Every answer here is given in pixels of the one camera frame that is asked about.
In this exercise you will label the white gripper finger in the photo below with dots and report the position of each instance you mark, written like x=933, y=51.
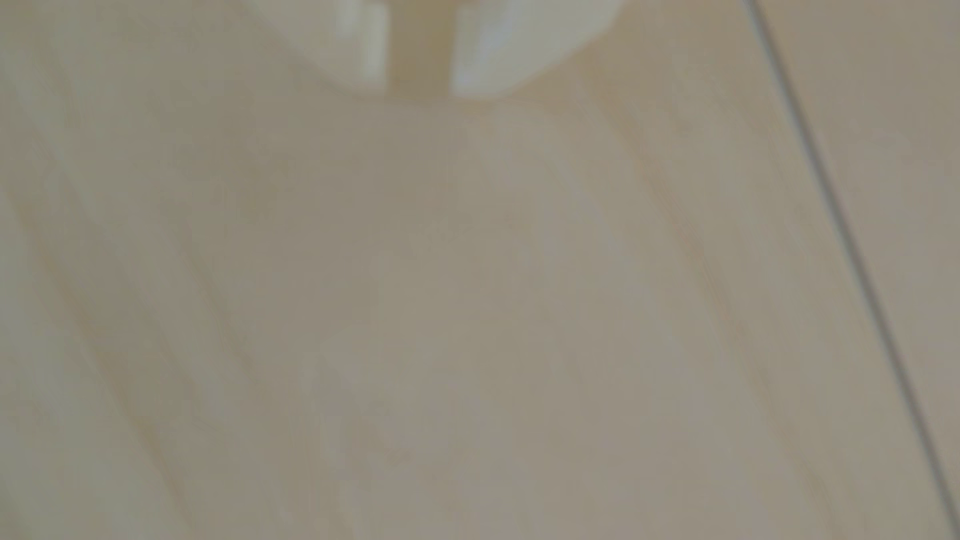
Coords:
x=517, y=37
x=337, y=37

